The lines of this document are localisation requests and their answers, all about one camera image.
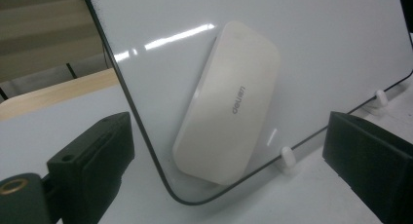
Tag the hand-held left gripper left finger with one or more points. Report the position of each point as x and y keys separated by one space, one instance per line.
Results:
x=94 y=172

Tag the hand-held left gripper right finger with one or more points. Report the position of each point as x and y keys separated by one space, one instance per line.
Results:
x=373 y=159

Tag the white whiteboard eraser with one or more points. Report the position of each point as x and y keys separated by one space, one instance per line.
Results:
x=227 y=104

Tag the white plastic whiteboard foot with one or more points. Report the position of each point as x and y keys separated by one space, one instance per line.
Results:
x=287 y=156
x=380 y=98

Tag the white whiteboard with black rim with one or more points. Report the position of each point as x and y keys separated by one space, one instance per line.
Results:
x=324 y=39

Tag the dark object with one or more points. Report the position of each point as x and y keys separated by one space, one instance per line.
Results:
x=407 y=6

